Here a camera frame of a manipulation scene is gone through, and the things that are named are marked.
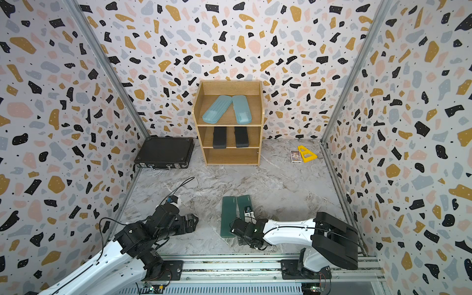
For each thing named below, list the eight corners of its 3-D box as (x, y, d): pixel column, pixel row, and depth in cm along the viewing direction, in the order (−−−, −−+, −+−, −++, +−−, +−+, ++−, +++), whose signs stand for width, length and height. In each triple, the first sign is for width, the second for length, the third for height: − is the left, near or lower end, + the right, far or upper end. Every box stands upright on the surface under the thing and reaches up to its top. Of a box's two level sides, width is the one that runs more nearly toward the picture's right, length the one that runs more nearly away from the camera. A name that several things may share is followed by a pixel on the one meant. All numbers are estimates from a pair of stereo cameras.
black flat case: (136, 171, 109) (131, 164, 103) (152, 139, 126) (148, 132, 121) (187, 171, 109) (184, 164, 104) (195, 139, 126) (193, 132, 121)
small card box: (291, 162, 114) (292, 159, 112) (289, 153, 119) (290, 150, 117) (300, 162, 114) (301, 160, 112) (298, 153, 119) (299, 150, 117)
